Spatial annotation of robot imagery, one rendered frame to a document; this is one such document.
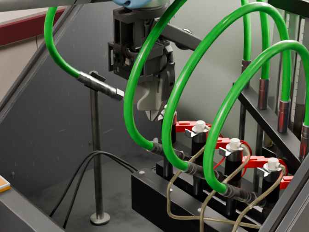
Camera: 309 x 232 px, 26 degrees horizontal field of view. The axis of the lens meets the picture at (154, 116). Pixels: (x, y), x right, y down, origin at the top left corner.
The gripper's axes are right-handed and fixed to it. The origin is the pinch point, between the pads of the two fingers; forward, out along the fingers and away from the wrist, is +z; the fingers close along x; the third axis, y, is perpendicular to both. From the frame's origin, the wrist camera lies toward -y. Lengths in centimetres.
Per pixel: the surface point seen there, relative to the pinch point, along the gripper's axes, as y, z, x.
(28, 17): -51, 29, -132
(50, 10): 10.7, -17.1, -14.5
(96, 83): 4.1, -2.8, -11.3
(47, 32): 11.5, -13.2, -14.7
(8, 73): -39, 48, -130
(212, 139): 10.9, -9.1, 24.4
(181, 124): -4.8, 3.3, 1.8
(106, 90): 2.6, -1.1, -10.5
